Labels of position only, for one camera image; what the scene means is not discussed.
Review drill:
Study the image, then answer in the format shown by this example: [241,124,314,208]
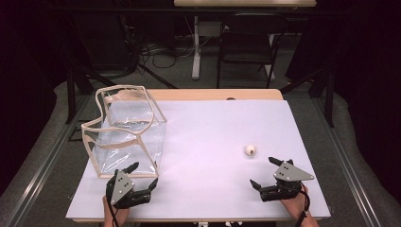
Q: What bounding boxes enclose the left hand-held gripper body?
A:
[105,169,151,210]

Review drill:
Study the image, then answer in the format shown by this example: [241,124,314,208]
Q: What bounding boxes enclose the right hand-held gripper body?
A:
[259,160,316,203]

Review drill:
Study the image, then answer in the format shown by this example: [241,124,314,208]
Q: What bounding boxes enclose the clear plastic bag beige trim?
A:
[80,84,168,180]

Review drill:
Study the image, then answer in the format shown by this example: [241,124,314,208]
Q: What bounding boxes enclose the person's left hand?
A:
[102,195,131,227]

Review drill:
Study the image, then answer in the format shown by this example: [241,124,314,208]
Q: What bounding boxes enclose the person's right hand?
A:
[279,184,311,221]

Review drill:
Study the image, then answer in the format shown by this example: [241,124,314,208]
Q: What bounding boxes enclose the white table mat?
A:
[65,99,331,220]

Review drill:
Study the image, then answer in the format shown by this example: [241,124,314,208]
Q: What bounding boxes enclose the black tripod stand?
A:
[64,15,178,125]
[280,65,336,129]

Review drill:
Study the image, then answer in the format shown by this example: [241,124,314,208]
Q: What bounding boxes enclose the wooden table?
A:
[65,88,332,223]

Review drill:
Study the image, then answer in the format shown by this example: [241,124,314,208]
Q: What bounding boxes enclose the dark curtain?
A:
[0,0,64,197]
[330,0,401,204]

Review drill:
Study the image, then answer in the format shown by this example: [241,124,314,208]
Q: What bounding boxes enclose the black folding chair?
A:
[217,12,288,89]

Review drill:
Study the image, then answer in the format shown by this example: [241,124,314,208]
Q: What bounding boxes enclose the grey box under background table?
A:
[198,21,223,38]

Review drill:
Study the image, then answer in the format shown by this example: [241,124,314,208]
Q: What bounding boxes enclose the white-legged background table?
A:
[173,0,318,81]

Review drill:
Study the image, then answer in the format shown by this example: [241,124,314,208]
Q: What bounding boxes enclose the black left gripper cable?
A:
[106,186,121,227]

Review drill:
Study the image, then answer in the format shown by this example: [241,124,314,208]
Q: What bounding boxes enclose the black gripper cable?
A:
[294,182,311,227]
[106,186,121,227]

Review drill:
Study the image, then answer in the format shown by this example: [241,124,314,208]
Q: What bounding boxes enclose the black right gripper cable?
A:
[294,182,311,227]

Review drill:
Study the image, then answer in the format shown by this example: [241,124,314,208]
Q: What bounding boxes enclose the metal floor rail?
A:
[310,96,383,227]
[6,94,93,227]

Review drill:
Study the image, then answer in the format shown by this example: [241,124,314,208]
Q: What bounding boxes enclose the bundle of floor cables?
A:
[138,37,197,69]

